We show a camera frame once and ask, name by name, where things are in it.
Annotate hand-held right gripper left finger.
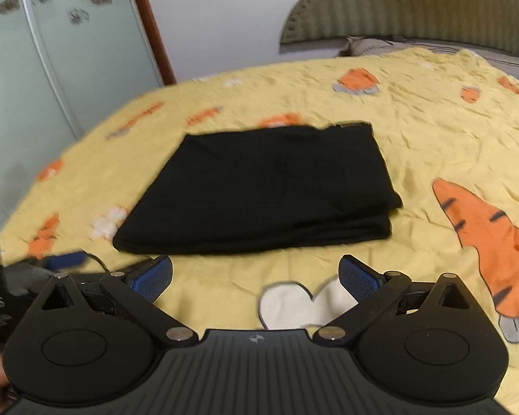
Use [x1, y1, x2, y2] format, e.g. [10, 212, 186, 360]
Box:
[41, 254, 200, 347]

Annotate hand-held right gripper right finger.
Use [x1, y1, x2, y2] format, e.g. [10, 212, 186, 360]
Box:
[313, 254, 472, 347]

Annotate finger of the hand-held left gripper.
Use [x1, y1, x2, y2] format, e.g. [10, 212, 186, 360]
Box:
[41, 250, 88, 271]

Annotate black pants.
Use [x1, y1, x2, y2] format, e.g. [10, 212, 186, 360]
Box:
[112, 122, 404, 255]

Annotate yellow carrot print blanket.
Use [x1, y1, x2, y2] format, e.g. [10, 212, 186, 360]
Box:
[0, 47, 519, 415]

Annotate frosted glass sliding door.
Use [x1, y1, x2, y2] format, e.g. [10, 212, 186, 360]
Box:
[0, 0, 165, 221]

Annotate grey striped pillow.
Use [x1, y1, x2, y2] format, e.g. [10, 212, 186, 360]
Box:
[339, 35, 519, 81]

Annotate green padded headboard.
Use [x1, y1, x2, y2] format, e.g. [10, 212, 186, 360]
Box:
[279, 0, 519, 61]

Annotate brown wooden door frame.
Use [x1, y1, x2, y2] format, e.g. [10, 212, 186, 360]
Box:
[125, 0, 178, 86]

